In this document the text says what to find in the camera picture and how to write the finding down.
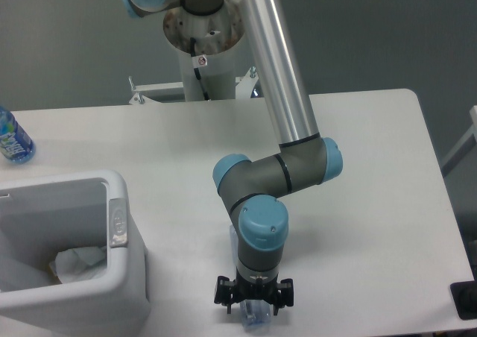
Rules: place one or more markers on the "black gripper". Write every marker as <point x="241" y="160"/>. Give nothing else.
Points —
<point x="229" y="292"/>

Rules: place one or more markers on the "crushed clear plastic bottle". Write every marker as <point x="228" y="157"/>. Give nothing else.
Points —
<point x="255" y="314"/>

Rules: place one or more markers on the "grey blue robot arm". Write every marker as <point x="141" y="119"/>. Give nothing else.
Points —
<point x="251" y="191"/>

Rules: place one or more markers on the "trash inside the can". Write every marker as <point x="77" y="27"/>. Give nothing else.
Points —
<point x="79" y="264"/>

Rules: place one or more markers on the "white plastic trash can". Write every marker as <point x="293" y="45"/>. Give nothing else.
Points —
<point x="43" y="216"/>

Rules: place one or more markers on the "black clamp at table edge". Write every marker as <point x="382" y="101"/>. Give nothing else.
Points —
<point x="464" y="296"/>

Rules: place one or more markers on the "blue labelled water bottle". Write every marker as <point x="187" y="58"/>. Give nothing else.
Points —
<point x="16" y="145"/>

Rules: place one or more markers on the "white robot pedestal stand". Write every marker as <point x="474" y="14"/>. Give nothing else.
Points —
<point x="207" y="48"/>

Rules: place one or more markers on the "white frame at right edge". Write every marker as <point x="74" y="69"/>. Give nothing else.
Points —
<point x="461" y="148"/>

